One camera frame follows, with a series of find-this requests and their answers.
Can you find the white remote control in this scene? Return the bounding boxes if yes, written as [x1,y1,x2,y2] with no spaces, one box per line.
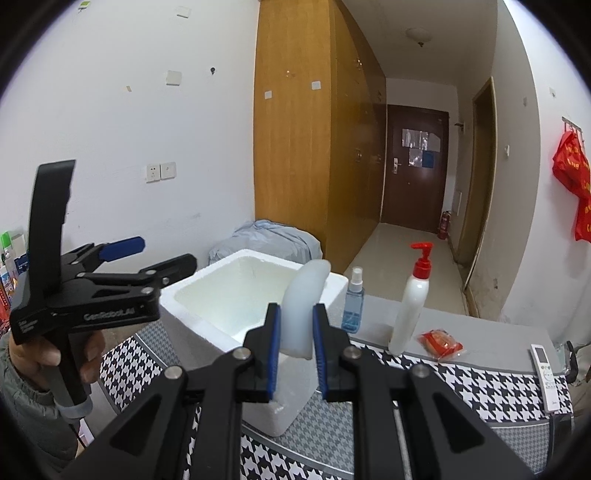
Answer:
[530,344,561,414]

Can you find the red snack packet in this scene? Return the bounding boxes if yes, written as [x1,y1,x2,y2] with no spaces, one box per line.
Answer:
[418,329,464,361]

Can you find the light blue cloth bundle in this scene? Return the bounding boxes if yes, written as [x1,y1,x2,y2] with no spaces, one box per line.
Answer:
[208,220,324,273]

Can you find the blue spray bottle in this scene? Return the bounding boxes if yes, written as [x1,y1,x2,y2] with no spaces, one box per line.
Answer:
[342,267,365,334]

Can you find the wooden wardrobe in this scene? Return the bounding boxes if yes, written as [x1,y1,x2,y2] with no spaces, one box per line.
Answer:
[253,0,387,273]

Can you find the houndstooth table cloth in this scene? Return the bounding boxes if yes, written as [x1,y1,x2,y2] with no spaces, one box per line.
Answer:
[99,295,578,480]

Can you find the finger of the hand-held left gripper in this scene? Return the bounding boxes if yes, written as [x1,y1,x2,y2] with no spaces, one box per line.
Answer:
[76,253,199,301]
[60,236,146,278]

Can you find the white foam box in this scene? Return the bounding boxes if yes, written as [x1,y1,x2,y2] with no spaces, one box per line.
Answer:
[159,249,349,438]

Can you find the dark brown door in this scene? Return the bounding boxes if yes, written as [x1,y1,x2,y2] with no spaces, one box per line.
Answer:
[381,104,451,227]

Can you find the black phone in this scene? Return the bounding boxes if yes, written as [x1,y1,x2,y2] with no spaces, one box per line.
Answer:
[549,413,578,444]

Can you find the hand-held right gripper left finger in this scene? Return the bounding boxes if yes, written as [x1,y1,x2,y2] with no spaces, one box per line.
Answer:
[60,302,282,480]

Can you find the white soft foam piece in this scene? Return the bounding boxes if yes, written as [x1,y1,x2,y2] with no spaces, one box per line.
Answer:
[281,259,331,360]

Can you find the row of toiletry bottles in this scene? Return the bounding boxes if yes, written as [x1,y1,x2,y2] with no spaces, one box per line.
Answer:
[0,231,31,342]

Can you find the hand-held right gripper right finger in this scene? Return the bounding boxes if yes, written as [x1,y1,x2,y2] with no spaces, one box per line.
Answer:
[312,302,536,480]

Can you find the red plastic bags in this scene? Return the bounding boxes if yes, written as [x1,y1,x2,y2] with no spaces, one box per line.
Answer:
[553,129,591,243]

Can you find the wooden side door frame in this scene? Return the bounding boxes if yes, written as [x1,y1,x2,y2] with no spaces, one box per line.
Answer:
[455,76,498,287]

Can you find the person's left forearm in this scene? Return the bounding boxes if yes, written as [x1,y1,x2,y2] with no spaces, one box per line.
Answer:
[0,344,88,467]

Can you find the person's left hand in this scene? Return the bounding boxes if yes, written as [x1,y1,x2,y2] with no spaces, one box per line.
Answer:
[7,330,107,384]

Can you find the white lotion bottle red pump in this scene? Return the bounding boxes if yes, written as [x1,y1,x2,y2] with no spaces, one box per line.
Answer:
[389,242,435,355]

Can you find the paper notices on door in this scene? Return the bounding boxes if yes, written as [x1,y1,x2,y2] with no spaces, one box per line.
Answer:
[402,129,439,168]

